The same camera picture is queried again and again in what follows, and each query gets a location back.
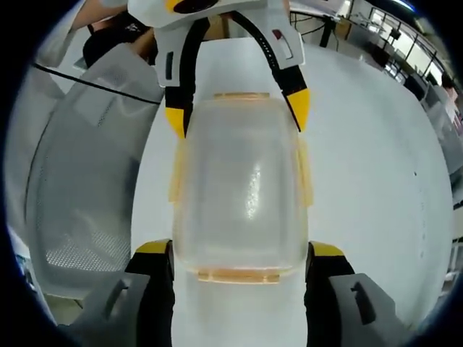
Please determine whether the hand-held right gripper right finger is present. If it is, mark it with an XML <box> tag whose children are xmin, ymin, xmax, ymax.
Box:
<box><xmin>302</xmin><ymin>241</ymin><xmax>403</xmax><ymax>347</ymax></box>

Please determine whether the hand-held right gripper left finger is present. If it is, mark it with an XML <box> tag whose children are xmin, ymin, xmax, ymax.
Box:
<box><xmin>77</xmin><ymin>238</ymin><xmax>177</xmax><ymax>347</ymax></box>

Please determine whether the clear plastic food container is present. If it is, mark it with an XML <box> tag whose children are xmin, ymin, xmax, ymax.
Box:
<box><xmin>168</xmin><ymin>92</ymin><xmax>314</xmax><ymax>286</ymax></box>

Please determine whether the brown cardboard box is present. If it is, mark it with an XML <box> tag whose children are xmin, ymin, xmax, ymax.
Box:
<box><xmin>201</xmin><ymin>14</ymin><xmax>232</xmax><ymax>41</ymax></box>

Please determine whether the folding table with black legs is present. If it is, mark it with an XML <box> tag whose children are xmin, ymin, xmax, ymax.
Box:
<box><xmin>289</xmin><ymin>6</ymin><xmax>356</xmax><ymax>51</ymax></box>

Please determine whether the person's black shirt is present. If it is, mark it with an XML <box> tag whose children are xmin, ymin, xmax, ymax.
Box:
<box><xmin>82</xmin><ymin>10</ymin><xmax>160</xmax><ymax>70</ymax></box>

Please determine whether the grey mesh chair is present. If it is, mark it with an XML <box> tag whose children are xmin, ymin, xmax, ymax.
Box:
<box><xmin>24</xmin><ymin>50</ymin><xmax>168</xmax><ymax>303</ymax></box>

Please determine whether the black cable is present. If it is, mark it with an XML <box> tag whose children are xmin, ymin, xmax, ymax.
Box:
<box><xmin>31</xmin><ymin>63</ymin><xmax>162</xmax><ymax>107</ymax></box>

